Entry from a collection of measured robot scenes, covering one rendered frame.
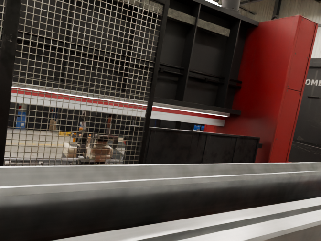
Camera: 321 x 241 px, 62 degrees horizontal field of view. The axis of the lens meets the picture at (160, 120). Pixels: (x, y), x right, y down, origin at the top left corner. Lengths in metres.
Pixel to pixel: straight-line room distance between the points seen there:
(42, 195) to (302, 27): 2.31
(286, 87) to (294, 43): 0.34
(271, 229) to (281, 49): 2.15
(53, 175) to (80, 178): 0.02
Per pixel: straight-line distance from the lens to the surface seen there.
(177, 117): 2.30
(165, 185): 0.23
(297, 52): 2.36
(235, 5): 2.49
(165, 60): 2.14
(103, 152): 2.92
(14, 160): 2.02
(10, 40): 1.19
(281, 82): 2.29
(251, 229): 0.25
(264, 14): 11.02
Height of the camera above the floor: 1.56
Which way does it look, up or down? 6 degrees down
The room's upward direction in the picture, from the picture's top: 10 degrees clockwise
